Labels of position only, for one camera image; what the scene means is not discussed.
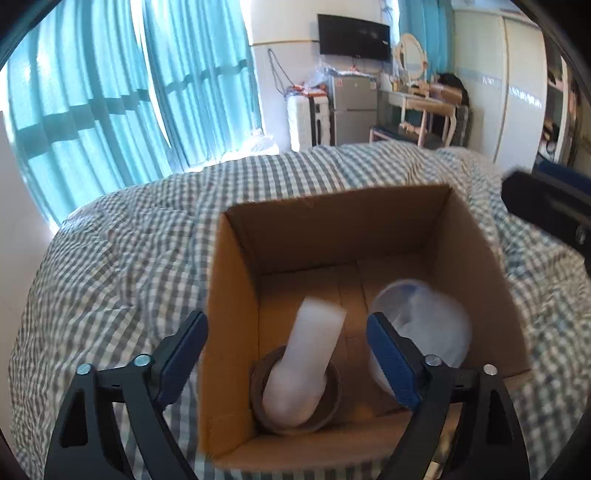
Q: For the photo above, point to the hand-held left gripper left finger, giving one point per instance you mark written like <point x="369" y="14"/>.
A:
<point x="178" y="361"/>

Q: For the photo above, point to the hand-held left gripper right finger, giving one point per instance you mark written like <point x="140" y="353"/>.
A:
<point x="392" y="360"/>

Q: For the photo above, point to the clear plastic cup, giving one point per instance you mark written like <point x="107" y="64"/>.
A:
<point x="429" y="323"/>

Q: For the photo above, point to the brown tape roll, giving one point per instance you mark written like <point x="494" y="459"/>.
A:
<point x="332" y="392"/>

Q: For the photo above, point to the cardboard box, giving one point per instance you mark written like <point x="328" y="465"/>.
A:
<point x="360" y="258"/>

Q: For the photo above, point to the checkered blanket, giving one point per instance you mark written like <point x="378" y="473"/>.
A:
<point x="124" y="258"/>

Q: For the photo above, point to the white wardrobe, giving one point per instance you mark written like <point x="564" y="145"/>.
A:
<point x="503" y="78"/>

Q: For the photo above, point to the black bag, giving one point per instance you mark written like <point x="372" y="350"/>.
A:
<point x="455" y="85"/>

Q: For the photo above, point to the white dressing table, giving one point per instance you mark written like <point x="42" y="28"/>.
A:
<point x="425" y="110"/>

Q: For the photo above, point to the oval vanity mirror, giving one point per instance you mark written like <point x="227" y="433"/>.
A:
<point x="410" y="57"/>

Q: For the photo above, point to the silver mini fridge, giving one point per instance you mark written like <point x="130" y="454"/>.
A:
<point x="353" y="110"/>

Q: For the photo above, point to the plastic bag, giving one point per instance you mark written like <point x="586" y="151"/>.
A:
<point x="330" y="74"/>

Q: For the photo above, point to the teal curtain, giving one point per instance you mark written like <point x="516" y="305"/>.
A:
<point x="115" y="92"/>

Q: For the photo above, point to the wall television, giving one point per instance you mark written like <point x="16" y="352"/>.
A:
<point x="353" y="36"/>

